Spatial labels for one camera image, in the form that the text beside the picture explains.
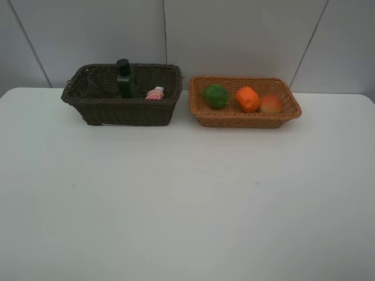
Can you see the green papaya fruit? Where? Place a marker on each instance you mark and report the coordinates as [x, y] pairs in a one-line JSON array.
[[216, 96]]

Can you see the pink lotion bottle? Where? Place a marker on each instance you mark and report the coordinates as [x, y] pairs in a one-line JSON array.
[[156, 94]]

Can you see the orange tangerine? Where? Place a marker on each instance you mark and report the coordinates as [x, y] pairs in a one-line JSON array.
[[247, 99]]

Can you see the black pump bottle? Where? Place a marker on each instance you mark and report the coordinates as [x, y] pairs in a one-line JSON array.
[[126, 80]]

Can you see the peach fruit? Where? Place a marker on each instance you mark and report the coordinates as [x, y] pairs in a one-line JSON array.
[[270, 104]]

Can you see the translucent pink plastic cup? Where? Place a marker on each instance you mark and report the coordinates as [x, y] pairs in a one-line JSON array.
[[93, 91]]

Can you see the orange wicker basket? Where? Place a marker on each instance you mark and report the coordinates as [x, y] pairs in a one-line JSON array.
[[232, 116]]

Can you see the dark brown wicker basket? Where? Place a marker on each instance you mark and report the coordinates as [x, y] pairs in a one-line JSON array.
[[120, 111]]

